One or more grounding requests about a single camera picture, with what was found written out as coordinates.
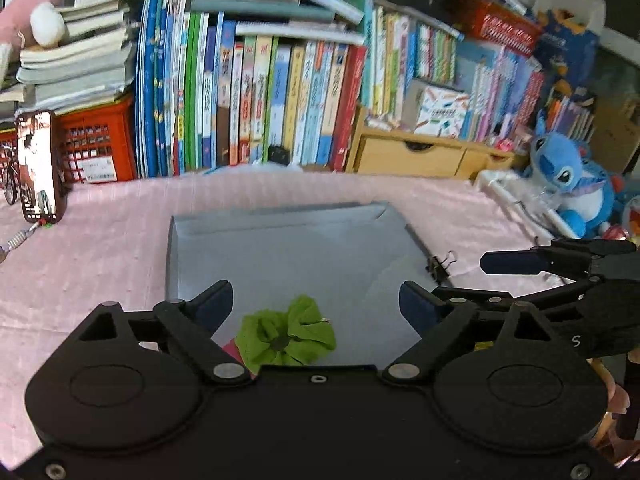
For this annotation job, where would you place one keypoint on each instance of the flat grey books pile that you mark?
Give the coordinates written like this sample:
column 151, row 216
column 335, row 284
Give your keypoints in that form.
column 280, row 15

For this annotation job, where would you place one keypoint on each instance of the red plastic basket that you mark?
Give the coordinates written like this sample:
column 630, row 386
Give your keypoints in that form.
column 500, row 25

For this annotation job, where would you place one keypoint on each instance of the pink tablecloth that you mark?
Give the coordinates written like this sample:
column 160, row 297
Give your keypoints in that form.
column 100, row 240

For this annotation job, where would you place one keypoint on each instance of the pink and white plush toy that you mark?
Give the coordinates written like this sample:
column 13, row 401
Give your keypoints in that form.
column 20, row 10

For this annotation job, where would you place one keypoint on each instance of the slanted colourful thin books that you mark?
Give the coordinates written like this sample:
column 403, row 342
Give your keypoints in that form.
column 570, row 115

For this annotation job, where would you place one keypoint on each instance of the row of pastel workbooks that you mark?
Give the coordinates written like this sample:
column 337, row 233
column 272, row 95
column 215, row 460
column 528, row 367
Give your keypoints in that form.
column 440, row 55

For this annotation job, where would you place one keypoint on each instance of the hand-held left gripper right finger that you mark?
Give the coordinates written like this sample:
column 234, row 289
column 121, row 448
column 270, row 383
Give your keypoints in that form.
column 417, row 306

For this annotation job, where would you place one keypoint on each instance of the white plastic rack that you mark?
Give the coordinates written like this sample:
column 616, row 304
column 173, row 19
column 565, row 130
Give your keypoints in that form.
column 500, row 185

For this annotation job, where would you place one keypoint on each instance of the green scrunchie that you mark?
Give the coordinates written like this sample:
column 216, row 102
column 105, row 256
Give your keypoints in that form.
column 300, row 330

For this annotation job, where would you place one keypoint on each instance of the red shiny toy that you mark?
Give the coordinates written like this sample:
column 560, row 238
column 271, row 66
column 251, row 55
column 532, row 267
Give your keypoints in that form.
column 612, row 232

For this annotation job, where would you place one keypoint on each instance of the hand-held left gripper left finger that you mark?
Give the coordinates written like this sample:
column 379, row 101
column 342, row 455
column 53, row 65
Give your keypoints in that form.
column 216, row 301

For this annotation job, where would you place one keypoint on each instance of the black binder clip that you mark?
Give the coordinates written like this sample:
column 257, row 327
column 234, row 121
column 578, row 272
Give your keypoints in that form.
column 440, row 269

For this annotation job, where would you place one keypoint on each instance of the row of upright picture books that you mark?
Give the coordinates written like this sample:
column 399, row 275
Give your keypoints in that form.
column 250, row 100

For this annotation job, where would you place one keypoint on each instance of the white patterned box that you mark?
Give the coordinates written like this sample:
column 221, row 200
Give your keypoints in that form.
column 440, row 107

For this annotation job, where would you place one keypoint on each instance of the miniature bicycle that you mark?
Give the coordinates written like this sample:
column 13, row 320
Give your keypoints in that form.
column 9, row 180

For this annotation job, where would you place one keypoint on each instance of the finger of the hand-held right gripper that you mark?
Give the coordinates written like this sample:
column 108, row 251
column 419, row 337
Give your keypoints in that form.
column 510, row 262
column 545, row 296

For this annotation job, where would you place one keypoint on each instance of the blue cat plush toy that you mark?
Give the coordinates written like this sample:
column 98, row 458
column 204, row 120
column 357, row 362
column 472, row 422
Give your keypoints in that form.
column 632, row 210

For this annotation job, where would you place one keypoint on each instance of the pink scrunchie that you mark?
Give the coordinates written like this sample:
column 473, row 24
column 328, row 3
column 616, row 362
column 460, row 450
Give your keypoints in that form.
column 232, row 351

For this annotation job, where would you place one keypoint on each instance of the grey tray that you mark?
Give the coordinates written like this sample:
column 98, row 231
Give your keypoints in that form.
column 300, row 250

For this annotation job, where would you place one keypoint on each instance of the stack of worn paperback books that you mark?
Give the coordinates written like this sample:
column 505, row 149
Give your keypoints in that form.
column 75, row 75

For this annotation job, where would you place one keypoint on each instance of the blue alien plush toy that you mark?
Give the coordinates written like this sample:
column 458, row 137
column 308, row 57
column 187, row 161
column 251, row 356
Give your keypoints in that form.
column 560, row 160

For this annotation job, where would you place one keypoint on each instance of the red plastic crate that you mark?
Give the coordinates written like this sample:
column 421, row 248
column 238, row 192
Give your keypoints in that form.
column 6, row 137
column 95, row 135

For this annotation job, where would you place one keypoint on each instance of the brown cardboard box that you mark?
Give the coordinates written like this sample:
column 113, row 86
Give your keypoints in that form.
column 615, row 135

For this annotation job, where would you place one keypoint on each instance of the wooden drawer organizer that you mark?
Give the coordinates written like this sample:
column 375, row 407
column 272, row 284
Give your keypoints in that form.
column 400, row 155

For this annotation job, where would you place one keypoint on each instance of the smartphone with red case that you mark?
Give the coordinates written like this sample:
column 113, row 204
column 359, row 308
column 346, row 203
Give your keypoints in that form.
column 37, row 170

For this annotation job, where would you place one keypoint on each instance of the blue cardboard box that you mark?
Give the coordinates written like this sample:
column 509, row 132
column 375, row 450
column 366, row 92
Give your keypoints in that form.
column 565, row 45

